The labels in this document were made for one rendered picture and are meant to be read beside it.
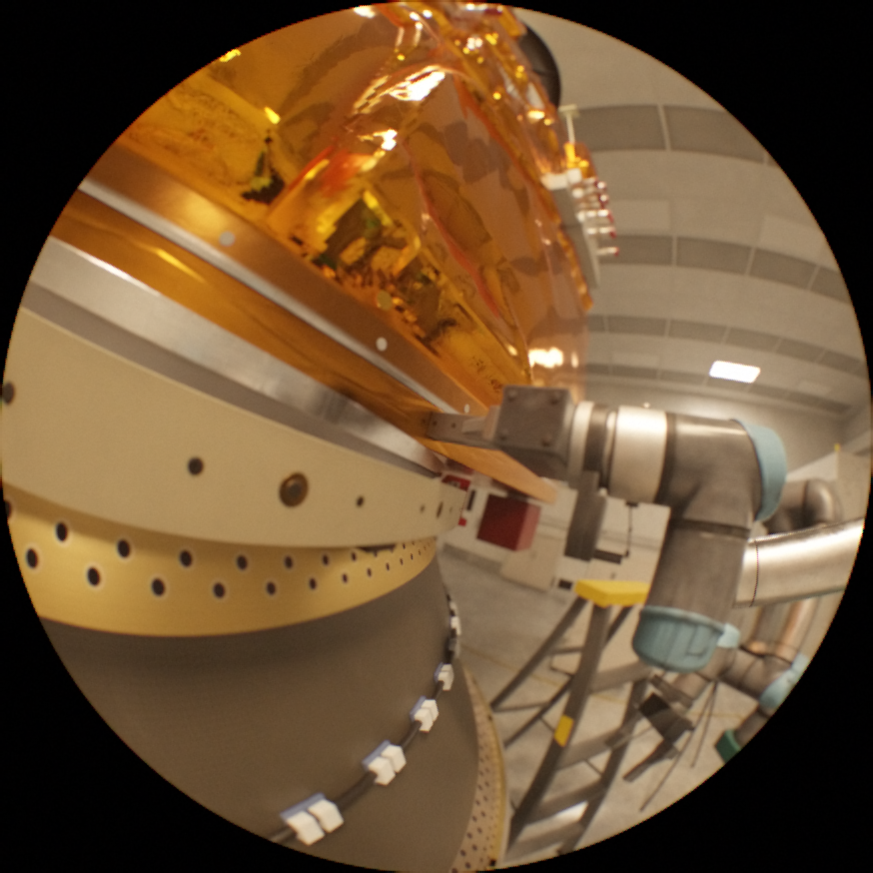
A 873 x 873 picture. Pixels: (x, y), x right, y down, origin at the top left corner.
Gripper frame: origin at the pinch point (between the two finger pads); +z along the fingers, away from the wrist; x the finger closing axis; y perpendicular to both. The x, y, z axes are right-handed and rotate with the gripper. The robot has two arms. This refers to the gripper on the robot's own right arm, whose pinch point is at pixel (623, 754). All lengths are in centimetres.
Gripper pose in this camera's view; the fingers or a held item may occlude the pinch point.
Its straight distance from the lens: 73.0
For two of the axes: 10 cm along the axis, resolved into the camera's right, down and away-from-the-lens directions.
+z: -6.5, 7.5, -1.4
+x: 2.1, 3.5, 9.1
